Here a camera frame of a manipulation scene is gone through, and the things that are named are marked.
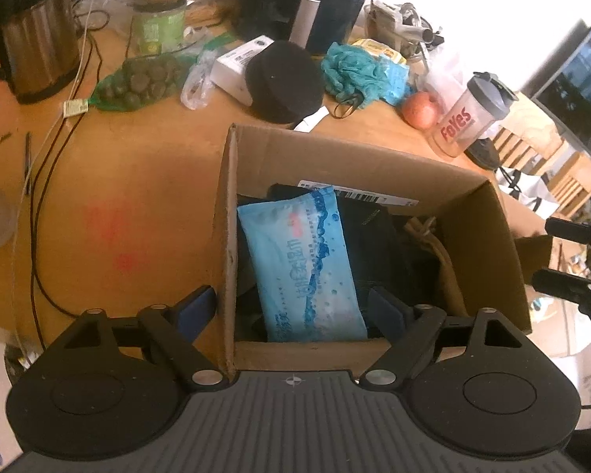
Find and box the blue wet wipes pack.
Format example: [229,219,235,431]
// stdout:
[237,186,367,343]

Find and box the white fabric strap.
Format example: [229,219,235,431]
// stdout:
[292,106,331,135]

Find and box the black round foam cushion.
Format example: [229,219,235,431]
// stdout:
[244,41,324,124]

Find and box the cardboard box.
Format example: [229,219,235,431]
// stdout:
[216,125,532,374]

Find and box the wooden chair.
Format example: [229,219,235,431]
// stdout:
[492,101,591,218]

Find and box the black round stand base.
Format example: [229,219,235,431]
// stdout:
[464,138,502,172]

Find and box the television screen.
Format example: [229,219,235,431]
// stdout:
[523,20,591,155]

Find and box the red apple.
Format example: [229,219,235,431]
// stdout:
[400,91,442,131]

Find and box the clear crumpled plastic bag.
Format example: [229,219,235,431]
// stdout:
[180,50,217,110]

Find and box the grey lid shaker bottle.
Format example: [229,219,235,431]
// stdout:
[428,72,518,160]

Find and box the green net bag of nuts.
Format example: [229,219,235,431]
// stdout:
[88,54,195,112]

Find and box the white product box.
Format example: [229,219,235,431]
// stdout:
[210,35,274,107]

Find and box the teal bath loofah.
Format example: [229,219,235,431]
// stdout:
[320,43,410,109]

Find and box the yellow wipes pack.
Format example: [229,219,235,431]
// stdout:
[352,37,407,65]

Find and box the green label jar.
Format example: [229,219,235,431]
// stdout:
[131,0,186,56]

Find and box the steel electric kettle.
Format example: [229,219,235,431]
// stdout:
[0,0,81,105]

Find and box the black power cable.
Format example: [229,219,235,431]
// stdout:
[26,33,104,350]

